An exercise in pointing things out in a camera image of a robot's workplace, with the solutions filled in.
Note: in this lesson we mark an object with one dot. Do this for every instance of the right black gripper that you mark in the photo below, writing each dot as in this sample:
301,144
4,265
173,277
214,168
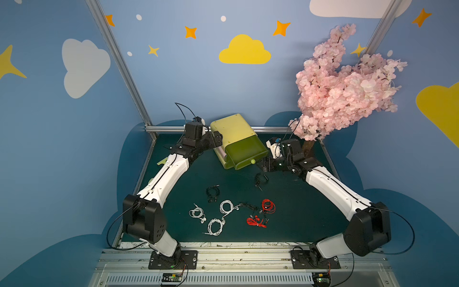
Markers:
272,164

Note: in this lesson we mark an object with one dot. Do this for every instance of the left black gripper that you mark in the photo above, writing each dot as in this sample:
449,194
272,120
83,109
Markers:
215,140

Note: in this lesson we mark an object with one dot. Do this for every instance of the green three-drawer cabinet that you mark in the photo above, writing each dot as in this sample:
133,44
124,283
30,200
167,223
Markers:
233,128

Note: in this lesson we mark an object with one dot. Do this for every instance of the green drawer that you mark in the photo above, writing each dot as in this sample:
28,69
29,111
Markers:
244,153

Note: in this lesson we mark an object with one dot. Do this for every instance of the black earphones coil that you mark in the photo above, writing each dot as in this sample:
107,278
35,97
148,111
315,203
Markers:
213,193
260,179

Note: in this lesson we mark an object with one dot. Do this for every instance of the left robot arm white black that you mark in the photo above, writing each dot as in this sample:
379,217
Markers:
143,216

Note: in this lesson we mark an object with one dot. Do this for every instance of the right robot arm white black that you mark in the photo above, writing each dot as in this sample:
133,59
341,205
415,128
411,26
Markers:
369,223

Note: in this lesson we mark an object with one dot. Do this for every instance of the red earphones upper coil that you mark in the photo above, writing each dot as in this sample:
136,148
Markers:
268,207

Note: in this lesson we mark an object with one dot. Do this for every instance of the red earphones lower bundle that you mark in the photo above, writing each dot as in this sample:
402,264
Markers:
257,221

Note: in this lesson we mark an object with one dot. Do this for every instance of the white earphones upper coil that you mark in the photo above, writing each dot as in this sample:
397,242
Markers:
227,206

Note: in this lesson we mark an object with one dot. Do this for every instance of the white earphones coil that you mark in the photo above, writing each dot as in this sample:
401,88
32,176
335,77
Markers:
227,206
215,227
198,213

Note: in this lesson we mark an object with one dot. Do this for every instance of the white earphones left coil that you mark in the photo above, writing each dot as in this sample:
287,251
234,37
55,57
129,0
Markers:
198,213

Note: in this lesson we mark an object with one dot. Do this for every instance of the white earphones lower coil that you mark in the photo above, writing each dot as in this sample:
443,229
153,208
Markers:
215,227

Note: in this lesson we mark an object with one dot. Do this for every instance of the pink blossom artificial tree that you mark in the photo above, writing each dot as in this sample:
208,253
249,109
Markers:
335,96

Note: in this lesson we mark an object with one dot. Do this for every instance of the right green circuit board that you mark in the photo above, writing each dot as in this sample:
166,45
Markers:
321,279

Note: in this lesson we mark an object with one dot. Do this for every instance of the green circuit board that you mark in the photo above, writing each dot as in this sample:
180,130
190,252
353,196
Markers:
171,278
321,279

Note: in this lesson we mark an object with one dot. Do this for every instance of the left green circuit board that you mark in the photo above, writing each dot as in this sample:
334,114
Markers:
171,278

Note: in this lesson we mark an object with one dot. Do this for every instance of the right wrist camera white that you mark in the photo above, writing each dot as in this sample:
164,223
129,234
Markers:
273,145

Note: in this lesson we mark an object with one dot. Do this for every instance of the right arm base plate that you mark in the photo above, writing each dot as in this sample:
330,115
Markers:
304,259

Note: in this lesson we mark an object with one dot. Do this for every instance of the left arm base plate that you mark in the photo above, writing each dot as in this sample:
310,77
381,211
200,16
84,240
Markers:
186,259

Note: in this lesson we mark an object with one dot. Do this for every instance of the aluminium rail front frame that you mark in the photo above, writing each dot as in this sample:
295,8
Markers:
240,264

